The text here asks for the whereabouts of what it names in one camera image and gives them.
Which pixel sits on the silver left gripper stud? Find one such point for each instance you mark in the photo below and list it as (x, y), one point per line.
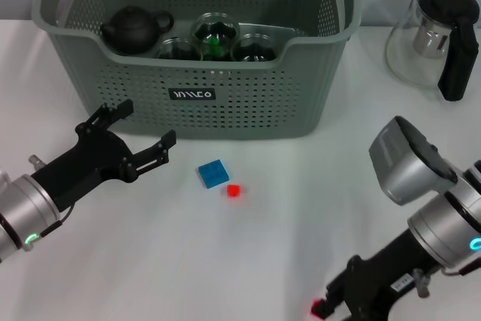
(34, 161)

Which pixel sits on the blue toy brick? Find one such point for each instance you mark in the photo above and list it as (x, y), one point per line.
(213, 174)

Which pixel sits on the black clay teapot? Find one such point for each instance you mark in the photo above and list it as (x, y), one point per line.
(131, 29)

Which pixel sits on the glass teacup black base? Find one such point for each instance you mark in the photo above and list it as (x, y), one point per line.
(176, 50)
(255, 50)
(208, 24)

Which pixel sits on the small red toy brick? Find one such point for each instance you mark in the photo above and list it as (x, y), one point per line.
(233, 190)
(314, 305)

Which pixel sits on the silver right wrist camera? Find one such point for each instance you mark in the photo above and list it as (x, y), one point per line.
(406, 167)

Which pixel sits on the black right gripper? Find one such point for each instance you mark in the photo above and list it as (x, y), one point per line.
(376, 279)

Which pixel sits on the green toy brick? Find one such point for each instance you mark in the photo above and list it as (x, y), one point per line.
(215, 44)

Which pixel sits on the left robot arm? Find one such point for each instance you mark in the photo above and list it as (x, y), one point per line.
(26, 208)

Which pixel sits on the grey perforated storage basket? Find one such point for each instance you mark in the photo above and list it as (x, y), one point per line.
(244, 110)

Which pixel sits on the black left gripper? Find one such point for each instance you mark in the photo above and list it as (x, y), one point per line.
(86, 159)

